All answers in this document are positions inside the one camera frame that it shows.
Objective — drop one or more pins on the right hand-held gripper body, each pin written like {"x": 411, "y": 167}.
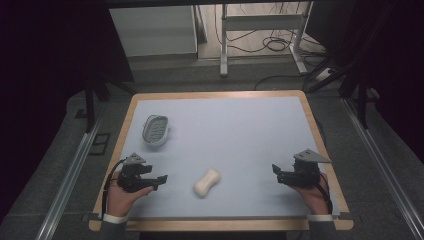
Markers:
{"x": 305, "y": 171}

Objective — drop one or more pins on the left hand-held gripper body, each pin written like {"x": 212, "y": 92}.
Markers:
{"x": 130, "y": 176}

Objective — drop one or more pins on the person's left hand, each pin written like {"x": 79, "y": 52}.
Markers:
{"x": 120, "y": 198}

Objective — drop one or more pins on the person's right hand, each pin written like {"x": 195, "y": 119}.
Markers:
{"x": 313, "y": 198}

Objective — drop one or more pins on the grey oval soap dish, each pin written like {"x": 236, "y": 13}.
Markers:
{"x": 155, "y": 130}

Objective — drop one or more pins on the black floor plate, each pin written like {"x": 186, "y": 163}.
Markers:
{"x": 99, "y": 144}

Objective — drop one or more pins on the cream soap bar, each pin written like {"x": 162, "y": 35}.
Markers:
{"x": 206, "y": 183}

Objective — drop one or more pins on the pale blue table mat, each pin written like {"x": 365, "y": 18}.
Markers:
{"x": 233, "y": 133}

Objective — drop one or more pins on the black metal stand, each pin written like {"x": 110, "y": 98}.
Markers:
{"x": 89, "y": 106}
{"x": 361, "y": 100}

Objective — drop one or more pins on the white power strip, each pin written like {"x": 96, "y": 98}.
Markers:
{"x": 324, "y": 74}

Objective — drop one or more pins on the white cabinet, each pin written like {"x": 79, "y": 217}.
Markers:
{"x": 153, "y": 30}

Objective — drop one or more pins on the aluminium rail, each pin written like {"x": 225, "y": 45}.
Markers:
{"x": 383, "y": 163}
{"x": 66, "y": 183}

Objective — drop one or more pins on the white metal desk frame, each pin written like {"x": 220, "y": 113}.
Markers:
{"x": 260, "y": 21}

